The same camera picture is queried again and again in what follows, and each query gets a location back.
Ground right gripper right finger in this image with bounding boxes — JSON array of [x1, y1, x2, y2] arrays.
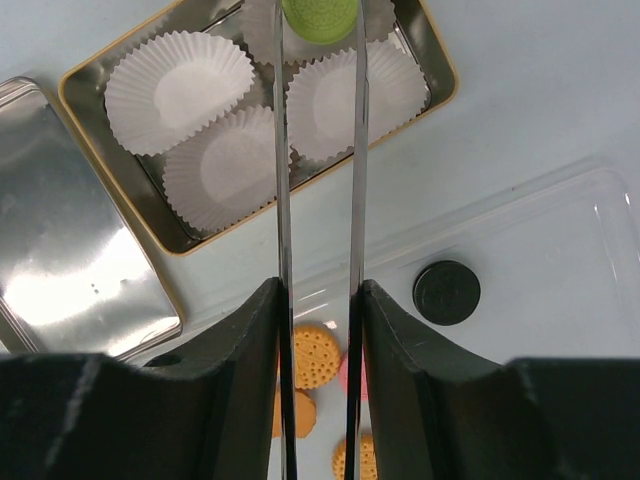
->
[[364, 280, 639, 479]]

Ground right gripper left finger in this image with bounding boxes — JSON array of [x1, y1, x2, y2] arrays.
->
[[1, 278, 279, 479]]

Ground black sandwich cookie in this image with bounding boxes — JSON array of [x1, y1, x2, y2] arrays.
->
[[412, 260, 481, 326]]

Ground green sandwich cookie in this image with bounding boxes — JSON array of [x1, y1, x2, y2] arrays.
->
[[282, 0, 359, 45]]

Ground white paper cup far-right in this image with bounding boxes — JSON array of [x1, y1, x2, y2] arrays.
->
[[286, 40, 429, 161]]

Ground orange flower cookie lower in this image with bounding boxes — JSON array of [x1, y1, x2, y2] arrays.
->
[[272, 390, 317, 438]]

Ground orange round biscuit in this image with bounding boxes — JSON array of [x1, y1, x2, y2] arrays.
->
[[293, 324, 341, 390], [332, 433, 378, 480]]

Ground metal tongs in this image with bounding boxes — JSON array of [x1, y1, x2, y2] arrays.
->
[[273, 1, 369, 479]]

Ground orange round biscuit right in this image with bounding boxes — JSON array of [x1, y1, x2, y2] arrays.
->
[[332, 433, 378, 480]]

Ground silver tin lid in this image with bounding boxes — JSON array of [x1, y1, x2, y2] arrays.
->
[[1, 77, 182, 359]]

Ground white paper cup far-left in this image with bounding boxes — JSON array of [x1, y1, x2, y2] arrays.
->
[[104, 31, 255, 156]]

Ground white paper cup near-right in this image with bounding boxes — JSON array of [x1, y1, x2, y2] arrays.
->
[[239, 0, 396, 64]]

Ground gold cookie tin box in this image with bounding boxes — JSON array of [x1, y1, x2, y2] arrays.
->
[[58, 1, 459, 255]]

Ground clear plastic tray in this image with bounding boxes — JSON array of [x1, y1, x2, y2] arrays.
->
[[267, 158, 640, 480]]

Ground orange round biscuit left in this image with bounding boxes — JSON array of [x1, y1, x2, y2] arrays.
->
[[293, 324, 341, 390]]

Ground white paper cup near-left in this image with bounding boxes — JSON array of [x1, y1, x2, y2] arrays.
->
[[162, 106, 276, 233]]

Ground pink sandwich cookie upper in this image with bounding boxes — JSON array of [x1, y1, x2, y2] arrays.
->
[[338, 352, 369, 402]]

